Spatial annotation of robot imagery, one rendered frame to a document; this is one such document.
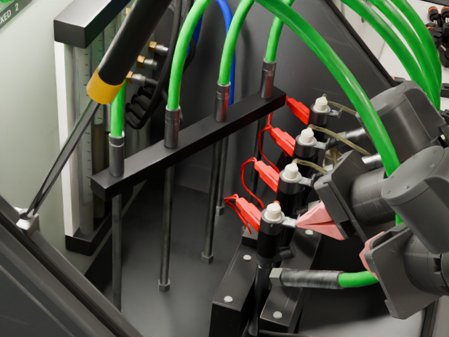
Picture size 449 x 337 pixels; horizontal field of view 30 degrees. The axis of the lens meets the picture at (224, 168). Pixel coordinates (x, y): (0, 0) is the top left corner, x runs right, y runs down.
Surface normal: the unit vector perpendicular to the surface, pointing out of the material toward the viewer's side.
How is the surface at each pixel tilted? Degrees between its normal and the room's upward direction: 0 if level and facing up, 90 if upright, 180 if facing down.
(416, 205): 87
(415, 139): 57
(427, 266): 86
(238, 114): 0
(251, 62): 90
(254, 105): 0
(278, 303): 0
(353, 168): 45
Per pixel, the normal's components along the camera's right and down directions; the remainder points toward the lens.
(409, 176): -0.66, -0.72
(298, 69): -0.32, 0.58
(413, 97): -0.07, 0.28
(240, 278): 0.08, -0.77
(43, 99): 0.94, 0.26
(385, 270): 0.32, -0.04
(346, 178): 0.67, -0.28
